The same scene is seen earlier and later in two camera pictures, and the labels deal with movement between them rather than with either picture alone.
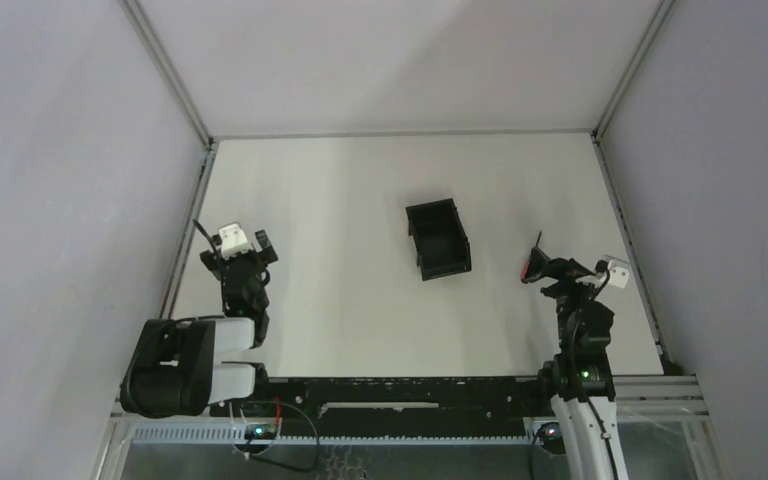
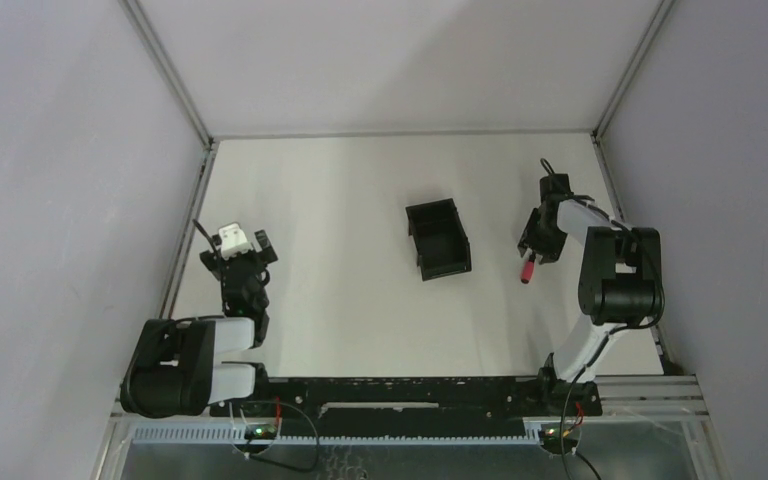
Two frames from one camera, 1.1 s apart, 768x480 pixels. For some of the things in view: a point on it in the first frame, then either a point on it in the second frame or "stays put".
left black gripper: x=241 y=259 stays put
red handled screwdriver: x=525 y=268 stays put
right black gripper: x=557 y=270 to x=537 y=234
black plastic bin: x=441 y=243 stays put
